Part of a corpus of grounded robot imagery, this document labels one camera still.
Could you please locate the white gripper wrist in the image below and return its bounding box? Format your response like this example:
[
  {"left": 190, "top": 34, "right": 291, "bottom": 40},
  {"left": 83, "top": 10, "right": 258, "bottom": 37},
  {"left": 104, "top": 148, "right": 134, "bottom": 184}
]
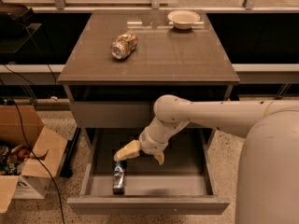
[{"left": 114, "top": 128, "right": 168, "bottom": 165}]

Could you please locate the blue silver redbull can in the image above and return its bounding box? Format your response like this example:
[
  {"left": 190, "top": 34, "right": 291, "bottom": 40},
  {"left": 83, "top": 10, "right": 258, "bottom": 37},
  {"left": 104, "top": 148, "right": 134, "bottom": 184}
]
[{"left": 112, "top": 161, "right": 127, "bottom": 194}]

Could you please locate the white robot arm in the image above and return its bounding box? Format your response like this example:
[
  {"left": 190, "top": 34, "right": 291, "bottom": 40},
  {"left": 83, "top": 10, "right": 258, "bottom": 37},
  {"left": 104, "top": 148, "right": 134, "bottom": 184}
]
[{"left": 114, "top": 95, "right": 299, "bottom": 224}]

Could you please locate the open grey middle drawer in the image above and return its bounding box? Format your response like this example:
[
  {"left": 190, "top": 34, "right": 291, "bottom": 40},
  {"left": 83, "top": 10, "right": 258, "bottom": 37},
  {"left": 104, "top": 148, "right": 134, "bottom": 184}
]
[{"left": 67, "top": 128, "right": 230, "bottom": 215}]

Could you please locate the closed grey top drawer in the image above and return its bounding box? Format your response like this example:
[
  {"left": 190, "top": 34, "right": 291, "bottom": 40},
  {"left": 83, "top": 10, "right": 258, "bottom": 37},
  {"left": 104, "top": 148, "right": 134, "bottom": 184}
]
[{"left": 70, "top": 101, "right": 154, "bottom": 128}]

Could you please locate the grey drawer cabinet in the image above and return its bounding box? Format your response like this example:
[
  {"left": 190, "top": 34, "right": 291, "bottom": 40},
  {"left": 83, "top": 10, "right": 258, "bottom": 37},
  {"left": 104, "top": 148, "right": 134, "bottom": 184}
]
[{"left": 57, "top": 8, "right": 241, "bottom": 217}]

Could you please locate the crumpled snack can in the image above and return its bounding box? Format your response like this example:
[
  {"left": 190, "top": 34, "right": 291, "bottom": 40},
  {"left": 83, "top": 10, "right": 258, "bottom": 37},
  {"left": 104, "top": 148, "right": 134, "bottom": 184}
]
[{"left": 110, "top": 31, "right": 138, "bottom": 60}]

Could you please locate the open cardboard box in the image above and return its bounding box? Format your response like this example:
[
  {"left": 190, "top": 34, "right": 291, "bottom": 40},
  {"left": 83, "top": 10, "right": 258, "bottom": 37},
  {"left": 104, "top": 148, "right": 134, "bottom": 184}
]
[{"left": 0, "top": 105, "right": 67, "bottom": 213}]

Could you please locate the red apple in box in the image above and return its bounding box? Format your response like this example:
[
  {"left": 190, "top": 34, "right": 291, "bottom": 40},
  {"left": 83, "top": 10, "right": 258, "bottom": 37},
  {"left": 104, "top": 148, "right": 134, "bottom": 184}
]
[{"left": 17, "top": 148, "right": 30, "bottom": 161}]

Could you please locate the white paper bowl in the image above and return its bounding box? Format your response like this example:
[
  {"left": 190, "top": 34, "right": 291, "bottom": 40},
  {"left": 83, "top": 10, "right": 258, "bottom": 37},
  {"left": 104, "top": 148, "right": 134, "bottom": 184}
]
[{"left": 167, "top": 10, "right": 200, "bottom": 30}]

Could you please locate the black device on shelf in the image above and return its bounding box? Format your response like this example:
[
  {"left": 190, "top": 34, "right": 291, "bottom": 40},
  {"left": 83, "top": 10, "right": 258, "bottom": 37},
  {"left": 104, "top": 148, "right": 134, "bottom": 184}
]
[{"left": 0, "top": 4, "right": 34, "bottom": 34}]

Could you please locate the black cable on floor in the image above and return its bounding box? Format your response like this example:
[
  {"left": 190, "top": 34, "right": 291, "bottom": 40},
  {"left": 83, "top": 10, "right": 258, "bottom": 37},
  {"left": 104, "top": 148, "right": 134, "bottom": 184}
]
[{"left": 0, "top": 64, "right": 66, "bottom": 224}]

